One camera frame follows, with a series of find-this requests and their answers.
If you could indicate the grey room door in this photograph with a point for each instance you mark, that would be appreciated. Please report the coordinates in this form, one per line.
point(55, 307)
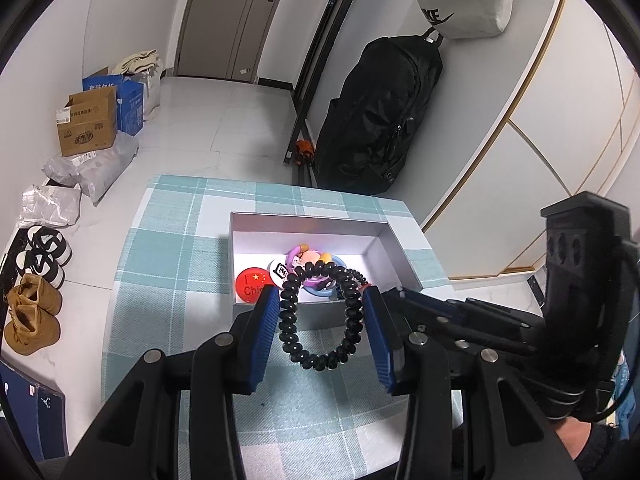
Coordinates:
point(223, 39)

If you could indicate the grey plastic parcel bag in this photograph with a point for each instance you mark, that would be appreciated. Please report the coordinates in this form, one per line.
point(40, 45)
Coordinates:
point(96, 171)

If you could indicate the red china flag badge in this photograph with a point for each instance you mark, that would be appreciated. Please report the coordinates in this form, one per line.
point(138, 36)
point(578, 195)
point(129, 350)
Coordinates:
point(250, 282)

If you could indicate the white round badge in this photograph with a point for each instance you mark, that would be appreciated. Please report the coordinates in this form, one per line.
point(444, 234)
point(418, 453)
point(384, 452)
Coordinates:
point(277, 270)

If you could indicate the black metal rack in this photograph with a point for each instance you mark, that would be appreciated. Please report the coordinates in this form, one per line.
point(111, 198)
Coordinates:
point(298, 152)

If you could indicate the black white sneakers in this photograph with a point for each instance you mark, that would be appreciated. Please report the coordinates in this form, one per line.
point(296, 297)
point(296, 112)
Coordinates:
point(41, 251)

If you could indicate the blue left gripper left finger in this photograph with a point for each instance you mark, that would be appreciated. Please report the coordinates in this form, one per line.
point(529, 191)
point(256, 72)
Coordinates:
point(135, 435)

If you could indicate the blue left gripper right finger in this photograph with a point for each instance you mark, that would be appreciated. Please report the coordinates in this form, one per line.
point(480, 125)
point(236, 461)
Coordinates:
point(492, 429)

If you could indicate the black hanging garment bag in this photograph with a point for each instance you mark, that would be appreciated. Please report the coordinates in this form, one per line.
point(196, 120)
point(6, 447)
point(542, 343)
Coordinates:
point(366, 137)

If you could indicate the silver plastic parcel bag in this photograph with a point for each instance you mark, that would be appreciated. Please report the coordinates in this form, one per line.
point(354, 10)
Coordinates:
point(50, 206)

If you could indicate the blue cardboard box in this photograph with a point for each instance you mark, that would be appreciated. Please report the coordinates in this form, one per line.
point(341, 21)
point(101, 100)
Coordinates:
point(129, 99)

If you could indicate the beige canvas tote bag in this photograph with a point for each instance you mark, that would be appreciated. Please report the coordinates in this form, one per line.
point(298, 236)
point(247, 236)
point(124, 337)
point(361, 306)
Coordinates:
point(145, 67)

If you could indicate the brown cardboard box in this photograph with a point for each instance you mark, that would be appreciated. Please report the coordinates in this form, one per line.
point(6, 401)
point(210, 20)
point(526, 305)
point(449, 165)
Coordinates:
point(87, 122)

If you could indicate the grey cardboard storage box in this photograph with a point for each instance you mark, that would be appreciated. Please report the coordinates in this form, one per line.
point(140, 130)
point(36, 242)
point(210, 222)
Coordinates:
point(371, 248)

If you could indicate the brown suede boots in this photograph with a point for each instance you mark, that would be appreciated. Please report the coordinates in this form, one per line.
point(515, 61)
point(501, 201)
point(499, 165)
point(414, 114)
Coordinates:
point(33, 306)

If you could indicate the dark blue paper bag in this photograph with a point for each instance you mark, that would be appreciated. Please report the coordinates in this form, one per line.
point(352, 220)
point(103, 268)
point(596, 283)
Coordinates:
point(39, 412)

